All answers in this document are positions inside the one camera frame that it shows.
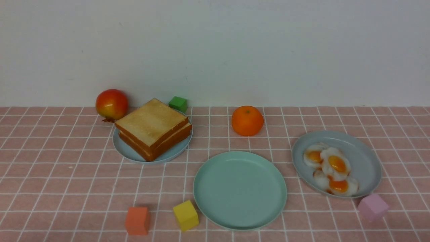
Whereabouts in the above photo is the fried egg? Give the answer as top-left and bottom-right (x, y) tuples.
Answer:
(303, 143), (329, 170)
(320, 147), (351, 181)
(313, 170), (359, 197)

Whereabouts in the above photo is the orange fruit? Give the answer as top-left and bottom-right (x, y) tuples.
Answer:
(231, 106), (264, 136)

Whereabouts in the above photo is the green cube block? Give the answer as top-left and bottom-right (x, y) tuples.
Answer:
(168, 96), (188, 113)

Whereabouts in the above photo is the teal centre plate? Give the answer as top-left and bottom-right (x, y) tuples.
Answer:
(193, 151), (288, 231)

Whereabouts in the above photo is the yellow cube block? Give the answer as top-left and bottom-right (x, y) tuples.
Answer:
(173, 200), (200, 232)

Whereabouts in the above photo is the light blue bread plate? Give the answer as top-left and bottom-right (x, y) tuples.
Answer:
(113, 101), (192, 164)

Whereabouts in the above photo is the red yellow apple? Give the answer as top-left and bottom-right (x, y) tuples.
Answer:
(95, 89), (129, 123)

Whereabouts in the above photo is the orange cube block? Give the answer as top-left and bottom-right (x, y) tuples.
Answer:
(125, 207), (151, 236)

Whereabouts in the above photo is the grey-blue egg plate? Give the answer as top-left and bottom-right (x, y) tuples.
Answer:
(292, 130), (382, 199)

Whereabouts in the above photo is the pink cube block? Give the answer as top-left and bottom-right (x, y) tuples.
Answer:
(357, 193), (390, 222)

